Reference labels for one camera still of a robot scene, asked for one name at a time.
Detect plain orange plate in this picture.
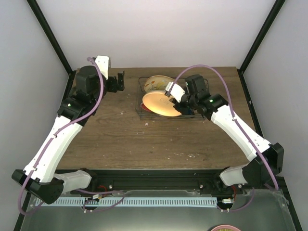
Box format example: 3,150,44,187
142,90,181,117

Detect red-rimmed white plate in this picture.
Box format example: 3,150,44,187
141,103,152,112

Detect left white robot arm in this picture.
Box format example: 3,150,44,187
12,65,125,205

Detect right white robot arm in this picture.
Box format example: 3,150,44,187
166,75,284,194

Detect pink plate at bottom edge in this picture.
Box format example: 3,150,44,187
211,225,240,231

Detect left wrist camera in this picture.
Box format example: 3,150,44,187
95,55,111,80

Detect grey wire dish rack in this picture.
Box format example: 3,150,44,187
135,75,203,120

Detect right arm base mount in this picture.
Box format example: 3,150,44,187
198,177,243,196

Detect black aluminium frame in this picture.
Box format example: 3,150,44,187
22,0,302,231

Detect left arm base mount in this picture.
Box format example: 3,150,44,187
69,178,113,196

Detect light blue slotted cable duct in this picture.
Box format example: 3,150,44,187
49,197,218,208

